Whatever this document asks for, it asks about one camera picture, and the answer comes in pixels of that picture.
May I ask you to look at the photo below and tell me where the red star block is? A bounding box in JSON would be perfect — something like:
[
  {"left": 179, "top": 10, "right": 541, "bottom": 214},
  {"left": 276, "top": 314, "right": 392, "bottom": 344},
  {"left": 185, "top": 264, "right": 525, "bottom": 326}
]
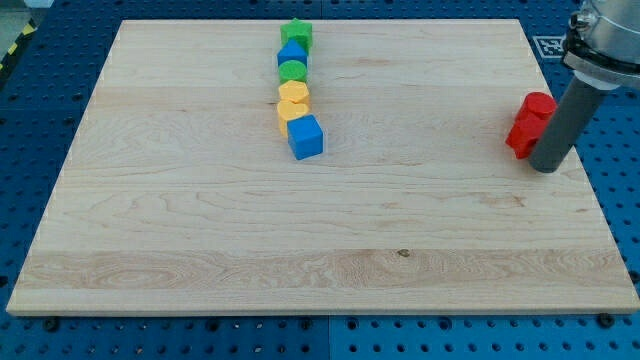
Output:
[{"left": 505, "top": 114, "right": 548, "bottom": 159}]

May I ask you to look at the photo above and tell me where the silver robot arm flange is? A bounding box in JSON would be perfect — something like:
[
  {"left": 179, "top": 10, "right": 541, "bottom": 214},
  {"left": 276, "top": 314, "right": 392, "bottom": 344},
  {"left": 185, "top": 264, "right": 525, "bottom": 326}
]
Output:
[{"left": 562, "top": 0, "right": 639, "bottom": 91}]

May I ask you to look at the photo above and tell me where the green star block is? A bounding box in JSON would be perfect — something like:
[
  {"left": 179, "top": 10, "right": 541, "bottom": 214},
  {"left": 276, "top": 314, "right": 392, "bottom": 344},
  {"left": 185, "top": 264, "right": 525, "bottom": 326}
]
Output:
[{"left": 280, "top": 18, "right": 313, "bottom": 53}]

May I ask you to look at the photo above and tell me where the light wooden board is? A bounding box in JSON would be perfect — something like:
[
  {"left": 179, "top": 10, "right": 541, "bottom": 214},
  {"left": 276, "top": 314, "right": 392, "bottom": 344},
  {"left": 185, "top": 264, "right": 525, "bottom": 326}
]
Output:
[{"left": 7, "top": 19, "right": 639, "bottom": 316}]

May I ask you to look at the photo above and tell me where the blue cube block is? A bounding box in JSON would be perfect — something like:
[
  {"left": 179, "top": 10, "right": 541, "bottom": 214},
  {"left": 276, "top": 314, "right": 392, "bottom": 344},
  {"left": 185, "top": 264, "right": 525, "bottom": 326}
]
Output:
[{"left": 287, "top": 114, "right": 324, "bottom": 160}]

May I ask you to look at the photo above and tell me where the yellow heart block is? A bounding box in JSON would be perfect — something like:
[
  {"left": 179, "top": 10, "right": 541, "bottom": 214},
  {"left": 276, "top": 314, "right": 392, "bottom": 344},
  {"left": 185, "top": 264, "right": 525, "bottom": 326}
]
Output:
[{"left": 276, "top": 100, "right": 310, "bottom": 138}]

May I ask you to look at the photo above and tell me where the yellow hexagon block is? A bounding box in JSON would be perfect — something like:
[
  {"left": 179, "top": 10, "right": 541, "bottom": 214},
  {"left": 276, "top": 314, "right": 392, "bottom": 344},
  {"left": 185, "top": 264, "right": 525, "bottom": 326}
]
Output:
[{"left": 278, "top": 80, "right": 311, "bottom": 106}]

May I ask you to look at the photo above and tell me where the green cylinder block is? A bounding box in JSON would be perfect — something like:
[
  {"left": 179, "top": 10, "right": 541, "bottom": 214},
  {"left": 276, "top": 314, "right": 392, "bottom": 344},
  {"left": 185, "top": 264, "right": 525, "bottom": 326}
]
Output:
[{"left": 278, "top": 60, "right": 308, "bottom": 84}]

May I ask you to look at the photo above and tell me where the blue triangle block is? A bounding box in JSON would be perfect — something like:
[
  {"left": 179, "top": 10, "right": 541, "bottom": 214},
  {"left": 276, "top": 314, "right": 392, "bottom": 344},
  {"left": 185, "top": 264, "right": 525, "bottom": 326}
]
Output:
[{"left": 277, "top": 39, "right": 308, "bottom": 66}]

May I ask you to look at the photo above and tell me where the red cylinder block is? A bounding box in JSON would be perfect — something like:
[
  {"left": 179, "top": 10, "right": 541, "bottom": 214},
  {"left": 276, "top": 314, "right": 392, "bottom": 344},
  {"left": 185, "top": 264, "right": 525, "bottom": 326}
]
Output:
[{"left": 515, "top": 92, "right": 557, "bottom": 122}]

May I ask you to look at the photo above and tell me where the white fiducial marker tag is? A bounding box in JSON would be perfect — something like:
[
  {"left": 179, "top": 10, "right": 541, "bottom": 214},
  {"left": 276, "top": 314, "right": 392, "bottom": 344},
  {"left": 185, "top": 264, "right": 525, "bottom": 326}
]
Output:
[{"left": 533, "top": 35, "right": 565, "bottom": 59}]

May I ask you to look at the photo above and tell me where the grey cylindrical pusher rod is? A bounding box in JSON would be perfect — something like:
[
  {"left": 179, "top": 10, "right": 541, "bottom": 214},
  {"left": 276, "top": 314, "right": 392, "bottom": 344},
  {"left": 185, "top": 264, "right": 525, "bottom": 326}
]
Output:
[{"left": 528, "top": 76, "right": 609, "bottom": 173}]

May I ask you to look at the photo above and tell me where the yellow black hazard tape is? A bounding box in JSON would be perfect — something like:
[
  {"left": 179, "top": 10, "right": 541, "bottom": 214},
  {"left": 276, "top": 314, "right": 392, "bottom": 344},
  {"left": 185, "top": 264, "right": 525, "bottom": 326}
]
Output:
[{"left": 1, "top": 19, "right": 37, "bottom": 74}]

